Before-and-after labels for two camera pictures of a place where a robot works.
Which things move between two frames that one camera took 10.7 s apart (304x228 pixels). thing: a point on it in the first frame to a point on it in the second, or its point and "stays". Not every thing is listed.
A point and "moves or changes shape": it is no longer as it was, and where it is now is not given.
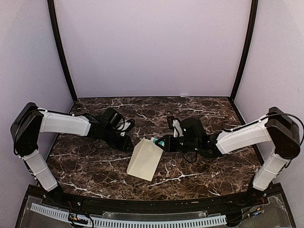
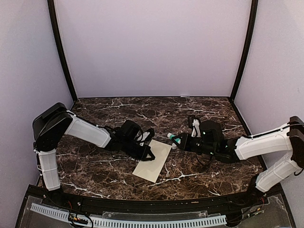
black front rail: x=183 y=205 stays
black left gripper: x=123 y=146 to x=147 y=149
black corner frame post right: x=252 y=19 stays
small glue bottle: x=154 y=140 moves or changes shape
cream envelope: x=145 y=159 moves or changes shape
